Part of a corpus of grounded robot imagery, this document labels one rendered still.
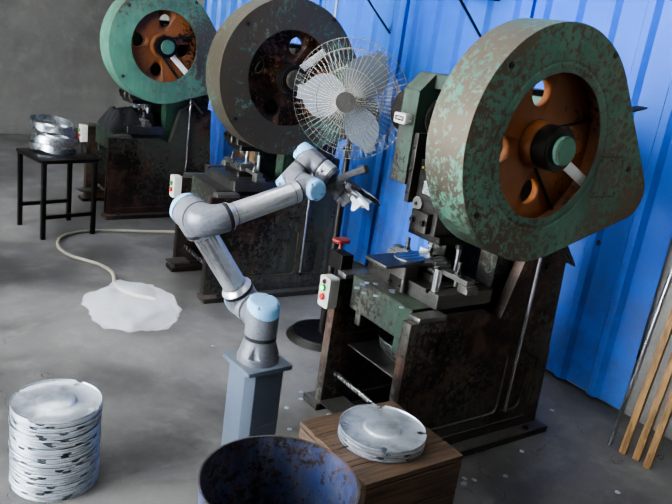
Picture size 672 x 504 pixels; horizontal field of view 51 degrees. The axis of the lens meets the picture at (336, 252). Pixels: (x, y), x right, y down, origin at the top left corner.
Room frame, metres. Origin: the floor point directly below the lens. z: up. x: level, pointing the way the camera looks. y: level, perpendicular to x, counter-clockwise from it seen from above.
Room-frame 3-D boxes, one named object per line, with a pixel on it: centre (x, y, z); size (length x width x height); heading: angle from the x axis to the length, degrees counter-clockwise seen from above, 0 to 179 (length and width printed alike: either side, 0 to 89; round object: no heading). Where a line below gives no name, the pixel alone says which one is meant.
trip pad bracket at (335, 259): (2.94, -0.03, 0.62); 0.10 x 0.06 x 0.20; 36
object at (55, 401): (2.10, 0.86, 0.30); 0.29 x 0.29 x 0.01
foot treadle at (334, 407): (2.74, -0.29, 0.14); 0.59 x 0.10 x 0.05; 126
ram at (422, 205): (2.80, -0.36, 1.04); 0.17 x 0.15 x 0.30; 126
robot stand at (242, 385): (2.32, 0.22, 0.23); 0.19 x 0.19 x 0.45; 40
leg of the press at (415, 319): (2.69, -0.67, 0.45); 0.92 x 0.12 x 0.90; 126
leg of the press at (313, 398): (3.12, -0.35, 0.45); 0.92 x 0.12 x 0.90; 126
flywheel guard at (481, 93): (2.61, -0.68, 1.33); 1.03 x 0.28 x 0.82; 126
